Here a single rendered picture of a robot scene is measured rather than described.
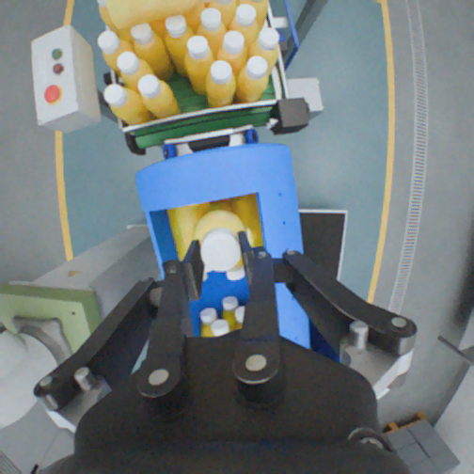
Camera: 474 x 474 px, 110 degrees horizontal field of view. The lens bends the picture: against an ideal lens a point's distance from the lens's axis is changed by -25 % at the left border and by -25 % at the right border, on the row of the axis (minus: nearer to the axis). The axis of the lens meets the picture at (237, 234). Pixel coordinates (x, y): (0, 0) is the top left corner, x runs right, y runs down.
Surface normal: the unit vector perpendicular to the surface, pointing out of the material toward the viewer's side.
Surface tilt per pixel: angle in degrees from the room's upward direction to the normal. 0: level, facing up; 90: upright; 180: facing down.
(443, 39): 0
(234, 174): 11
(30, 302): 1
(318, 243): 0
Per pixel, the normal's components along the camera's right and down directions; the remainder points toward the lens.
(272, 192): 0.58, 0.11
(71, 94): 0.07, 0.22
